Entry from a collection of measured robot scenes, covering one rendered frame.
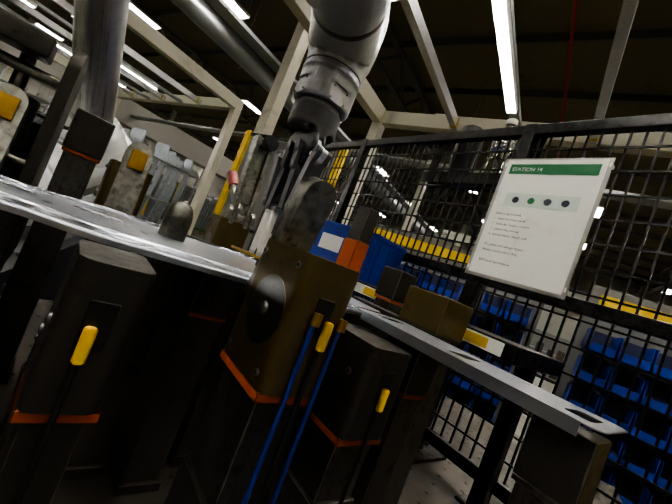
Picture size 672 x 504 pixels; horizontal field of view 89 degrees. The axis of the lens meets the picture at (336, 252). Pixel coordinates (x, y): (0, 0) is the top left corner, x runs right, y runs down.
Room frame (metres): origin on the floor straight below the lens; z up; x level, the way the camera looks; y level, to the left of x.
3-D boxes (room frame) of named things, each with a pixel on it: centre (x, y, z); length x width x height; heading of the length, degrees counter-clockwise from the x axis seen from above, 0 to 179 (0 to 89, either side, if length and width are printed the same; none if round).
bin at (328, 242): (1.05, -0.03, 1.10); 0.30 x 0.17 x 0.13; 47
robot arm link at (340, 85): (0.51, 0.10, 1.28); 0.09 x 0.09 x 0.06
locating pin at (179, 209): (0.44, 0.20, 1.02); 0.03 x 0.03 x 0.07
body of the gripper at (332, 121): (0.51, 0.10, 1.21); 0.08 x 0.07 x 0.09; 38
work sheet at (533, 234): (0.78, -0.40, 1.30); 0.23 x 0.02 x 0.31; 38
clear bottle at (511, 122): (0.99, -0.34, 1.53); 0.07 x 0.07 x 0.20
